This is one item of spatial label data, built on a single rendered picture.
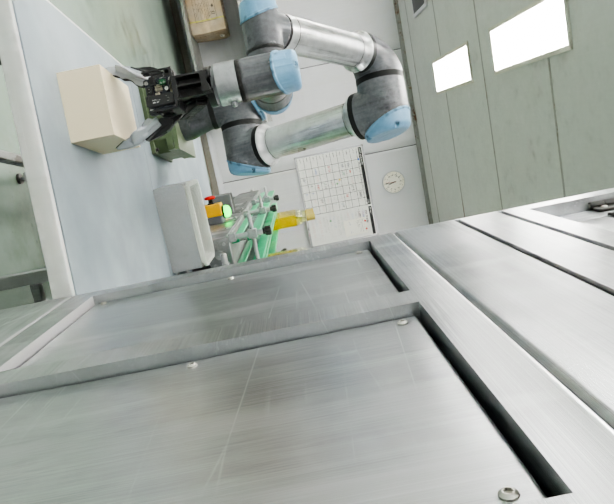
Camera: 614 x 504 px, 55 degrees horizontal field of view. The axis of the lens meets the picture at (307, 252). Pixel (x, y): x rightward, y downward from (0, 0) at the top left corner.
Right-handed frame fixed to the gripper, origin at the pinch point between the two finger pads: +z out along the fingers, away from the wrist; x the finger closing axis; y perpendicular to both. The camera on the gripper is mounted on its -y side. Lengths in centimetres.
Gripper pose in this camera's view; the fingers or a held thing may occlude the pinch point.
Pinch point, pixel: (109, 110)
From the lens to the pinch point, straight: 117.1
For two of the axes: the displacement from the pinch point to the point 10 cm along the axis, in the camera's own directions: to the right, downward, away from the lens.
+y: -0.1, 0.4, -10.0
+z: -9.8, 2.0, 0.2
